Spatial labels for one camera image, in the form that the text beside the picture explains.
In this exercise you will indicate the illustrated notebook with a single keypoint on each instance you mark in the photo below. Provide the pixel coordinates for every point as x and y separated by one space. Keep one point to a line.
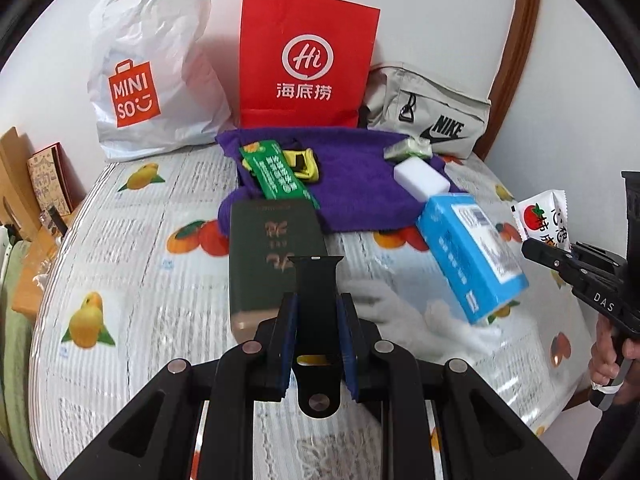
50 180

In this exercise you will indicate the wooden headboard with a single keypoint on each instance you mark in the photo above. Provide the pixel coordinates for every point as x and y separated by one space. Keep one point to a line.
15 180

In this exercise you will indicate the white glove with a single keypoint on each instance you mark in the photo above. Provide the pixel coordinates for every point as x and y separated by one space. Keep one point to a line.
400 310

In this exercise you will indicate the purple towel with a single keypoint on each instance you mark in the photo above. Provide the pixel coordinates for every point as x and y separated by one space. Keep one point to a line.
355 175

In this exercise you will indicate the brown wooden door frame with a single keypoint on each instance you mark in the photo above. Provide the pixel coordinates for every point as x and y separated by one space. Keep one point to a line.
520 45

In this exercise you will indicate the dark green tin box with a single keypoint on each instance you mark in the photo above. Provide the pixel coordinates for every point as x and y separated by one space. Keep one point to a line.
265 255

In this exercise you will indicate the yellow black pouch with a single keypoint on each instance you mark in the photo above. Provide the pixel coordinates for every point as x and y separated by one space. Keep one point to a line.
305 162

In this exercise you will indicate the white sponge block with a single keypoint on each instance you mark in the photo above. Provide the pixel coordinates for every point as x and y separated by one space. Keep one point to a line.
420 177

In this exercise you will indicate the red paper bag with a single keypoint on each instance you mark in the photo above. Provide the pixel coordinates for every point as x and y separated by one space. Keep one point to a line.
305 60

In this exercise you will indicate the small white snack sachet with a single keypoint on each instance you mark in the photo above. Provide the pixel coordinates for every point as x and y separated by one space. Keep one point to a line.
542 217

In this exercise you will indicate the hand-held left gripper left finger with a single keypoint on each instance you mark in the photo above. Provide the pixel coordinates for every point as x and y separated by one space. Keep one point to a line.
290 340

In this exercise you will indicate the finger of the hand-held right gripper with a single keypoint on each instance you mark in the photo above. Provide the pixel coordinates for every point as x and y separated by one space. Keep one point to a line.
547 257

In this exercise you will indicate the person's right hand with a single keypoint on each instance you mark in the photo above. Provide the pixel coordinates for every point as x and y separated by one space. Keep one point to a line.
607 350

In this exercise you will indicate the fruit print tablecloth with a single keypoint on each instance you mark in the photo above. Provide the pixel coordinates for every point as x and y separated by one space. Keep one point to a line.
150 270

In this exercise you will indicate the colourful bed quilt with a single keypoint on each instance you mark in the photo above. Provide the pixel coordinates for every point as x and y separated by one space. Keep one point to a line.
12 350

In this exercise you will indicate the small black item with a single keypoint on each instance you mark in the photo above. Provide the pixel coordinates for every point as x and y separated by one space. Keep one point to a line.
52 220

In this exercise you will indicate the wooden nightstand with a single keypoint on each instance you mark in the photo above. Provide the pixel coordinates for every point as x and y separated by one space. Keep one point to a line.
35 275

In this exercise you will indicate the blue tissue pack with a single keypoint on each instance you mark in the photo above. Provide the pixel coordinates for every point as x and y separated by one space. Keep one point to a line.
465 255

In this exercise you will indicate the white plastic shopping bag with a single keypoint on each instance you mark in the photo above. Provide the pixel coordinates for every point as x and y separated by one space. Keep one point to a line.
145 70

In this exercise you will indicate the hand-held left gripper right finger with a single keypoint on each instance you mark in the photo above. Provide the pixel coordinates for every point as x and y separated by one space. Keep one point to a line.
347 345

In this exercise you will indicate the small green packet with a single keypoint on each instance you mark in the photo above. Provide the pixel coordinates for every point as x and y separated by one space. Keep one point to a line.
407 150

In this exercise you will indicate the grey waist bag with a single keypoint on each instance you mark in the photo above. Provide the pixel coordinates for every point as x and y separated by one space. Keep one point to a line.
430 110

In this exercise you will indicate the green snack packet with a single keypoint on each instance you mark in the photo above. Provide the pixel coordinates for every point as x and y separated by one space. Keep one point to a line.
272 175

